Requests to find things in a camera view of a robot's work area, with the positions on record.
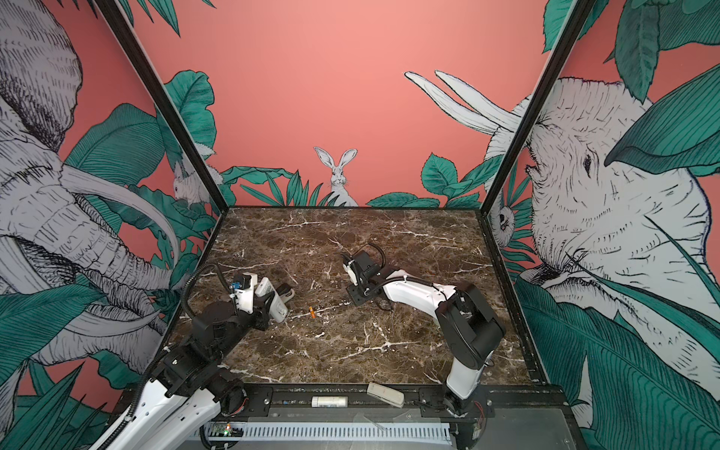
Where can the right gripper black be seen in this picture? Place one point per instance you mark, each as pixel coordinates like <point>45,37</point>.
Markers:
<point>354,296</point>

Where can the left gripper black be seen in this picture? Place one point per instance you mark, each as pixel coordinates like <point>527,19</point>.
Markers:
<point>261,312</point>

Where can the white remote control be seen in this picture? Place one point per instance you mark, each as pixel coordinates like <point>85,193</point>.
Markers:
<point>275,304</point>

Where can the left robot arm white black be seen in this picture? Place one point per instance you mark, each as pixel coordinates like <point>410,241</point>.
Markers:
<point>187,385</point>

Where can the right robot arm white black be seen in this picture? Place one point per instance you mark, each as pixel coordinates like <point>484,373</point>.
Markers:
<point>471,328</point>

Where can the grey stapler-like holder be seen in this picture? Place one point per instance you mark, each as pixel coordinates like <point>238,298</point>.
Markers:
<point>285,292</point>

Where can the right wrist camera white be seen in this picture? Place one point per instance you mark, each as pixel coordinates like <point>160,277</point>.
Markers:
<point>348,269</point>

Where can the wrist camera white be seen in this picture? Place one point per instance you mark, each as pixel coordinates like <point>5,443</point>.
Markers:
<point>348,269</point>
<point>243,291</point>

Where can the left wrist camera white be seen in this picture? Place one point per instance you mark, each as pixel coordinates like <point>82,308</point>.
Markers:
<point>243,291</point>

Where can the black front mounting rail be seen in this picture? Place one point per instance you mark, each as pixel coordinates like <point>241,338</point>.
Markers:
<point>431,399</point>

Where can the white cylinder on rail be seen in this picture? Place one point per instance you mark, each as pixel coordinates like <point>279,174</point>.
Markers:
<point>329,402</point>

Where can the grey box on rail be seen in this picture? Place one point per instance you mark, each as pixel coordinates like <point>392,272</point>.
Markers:
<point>386,394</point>

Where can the white slotted cable duct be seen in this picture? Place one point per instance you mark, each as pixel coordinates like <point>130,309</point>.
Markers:
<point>424,433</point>

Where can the black left frame post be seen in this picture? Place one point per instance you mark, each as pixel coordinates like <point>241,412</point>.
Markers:
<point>116,19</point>

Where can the black frame post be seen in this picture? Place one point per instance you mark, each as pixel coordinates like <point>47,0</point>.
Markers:
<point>573,25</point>
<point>116,19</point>

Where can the black right frame post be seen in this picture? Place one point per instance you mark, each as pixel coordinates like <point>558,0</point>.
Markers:
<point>573,25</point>

